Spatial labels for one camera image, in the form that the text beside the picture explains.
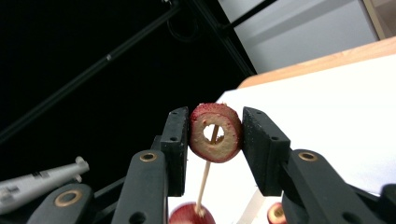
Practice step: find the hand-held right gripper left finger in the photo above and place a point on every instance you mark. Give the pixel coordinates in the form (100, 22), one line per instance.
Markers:
(149, 186)

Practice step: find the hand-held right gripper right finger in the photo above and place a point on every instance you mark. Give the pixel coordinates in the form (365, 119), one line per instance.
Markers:
(305, 186)

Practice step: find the red cored hawthorn fruit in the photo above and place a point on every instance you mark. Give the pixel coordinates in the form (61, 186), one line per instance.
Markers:
(183, 214)
(275, 214)
(230, 137)

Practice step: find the thin wooden skewer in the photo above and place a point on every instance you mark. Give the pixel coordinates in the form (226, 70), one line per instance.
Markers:
(204, 183)

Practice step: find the white square tray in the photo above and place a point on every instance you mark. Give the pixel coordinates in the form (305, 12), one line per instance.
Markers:
(249, 208)

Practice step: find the wooden table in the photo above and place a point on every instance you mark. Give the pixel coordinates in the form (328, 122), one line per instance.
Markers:
(327, 62)

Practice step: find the white cabinet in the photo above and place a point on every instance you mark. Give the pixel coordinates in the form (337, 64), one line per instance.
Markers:
(295, 34)

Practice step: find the long black frame bar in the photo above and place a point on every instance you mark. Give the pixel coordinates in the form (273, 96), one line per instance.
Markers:
(93, 67)

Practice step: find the black diagonal frame brace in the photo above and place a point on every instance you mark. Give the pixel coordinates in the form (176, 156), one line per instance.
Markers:
(227, 43)

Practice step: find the black horizontal frame bar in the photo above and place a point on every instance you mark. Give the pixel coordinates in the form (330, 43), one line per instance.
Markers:
(249, 14)

